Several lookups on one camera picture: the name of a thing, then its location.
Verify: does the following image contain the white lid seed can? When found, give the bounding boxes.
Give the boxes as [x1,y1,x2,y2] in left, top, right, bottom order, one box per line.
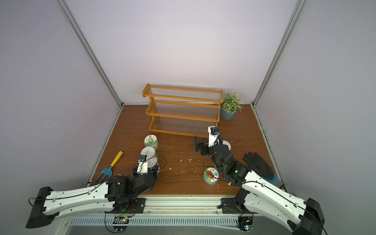
[222,140,231,150]

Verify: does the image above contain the tomato seed jar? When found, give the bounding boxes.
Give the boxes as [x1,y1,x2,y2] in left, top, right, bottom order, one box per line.
[203,167,219,187]

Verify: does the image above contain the yellow flower seed jar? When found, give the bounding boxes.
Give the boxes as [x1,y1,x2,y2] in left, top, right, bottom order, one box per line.
[140,146,157,160]

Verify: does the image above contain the sunflower seed jar green label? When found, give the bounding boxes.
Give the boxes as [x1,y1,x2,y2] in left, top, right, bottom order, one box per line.
[144,135,160,151]

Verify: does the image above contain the dark green watermelon seed can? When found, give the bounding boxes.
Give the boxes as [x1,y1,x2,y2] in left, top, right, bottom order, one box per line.
[146,156,161,178]

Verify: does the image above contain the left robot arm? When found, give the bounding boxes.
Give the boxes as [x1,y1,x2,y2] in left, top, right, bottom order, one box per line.
[25,173,157,229]

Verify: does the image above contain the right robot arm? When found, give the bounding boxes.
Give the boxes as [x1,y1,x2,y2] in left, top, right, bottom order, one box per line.
[194,136,326,235]

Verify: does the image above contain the wooden three-tier shelf rack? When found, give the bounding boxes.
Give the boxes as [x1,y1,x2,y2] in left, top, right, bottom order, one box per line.
[143,84,223,138]

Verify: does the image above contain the black blue work glove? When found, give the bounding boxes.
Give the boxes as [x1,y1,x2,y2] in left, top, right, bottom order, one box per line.
[244,152,277,182]

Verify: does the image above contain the blue garden hand fork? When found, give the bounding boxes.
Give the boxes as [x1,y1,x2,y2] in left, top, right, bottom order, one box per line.
[94,151,123,184]

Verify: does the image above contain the left controller board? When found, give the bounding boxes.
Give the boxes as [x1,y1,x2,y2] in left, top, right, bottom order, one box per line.
[112,216,130,233]

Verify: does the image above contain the controller board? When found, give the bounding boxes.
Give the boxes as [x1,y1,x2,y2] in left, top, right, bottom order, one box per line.
[112,216,130,233]
[237,216,255,232]

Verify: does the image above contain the small potted green plant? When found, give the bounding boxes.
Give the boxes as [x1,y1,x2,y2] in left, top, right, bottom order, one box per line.
[220,91,244,120]

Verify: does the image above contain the right controller board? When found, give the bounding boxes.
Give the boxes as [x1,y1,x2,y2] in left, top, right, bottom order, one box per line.
[237,216,255,232]

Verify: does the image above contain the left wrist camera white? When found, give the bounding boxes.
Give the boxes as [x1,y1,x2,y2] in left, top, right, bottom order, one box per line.
[136,155,148,174]

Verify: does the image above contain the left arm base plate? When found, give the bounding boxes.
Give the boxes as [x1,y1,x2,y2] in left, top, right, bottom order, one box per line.
[117,198,146,214]

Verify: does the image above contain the aluminium front rail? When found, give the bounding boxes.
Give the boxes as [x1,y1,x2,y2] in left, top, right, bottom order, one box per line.
[70,195,294,217]

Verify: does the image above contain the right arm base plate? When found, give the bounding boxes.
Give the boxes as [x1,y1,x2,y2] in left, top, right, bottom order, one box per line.
[217,198,247,214]

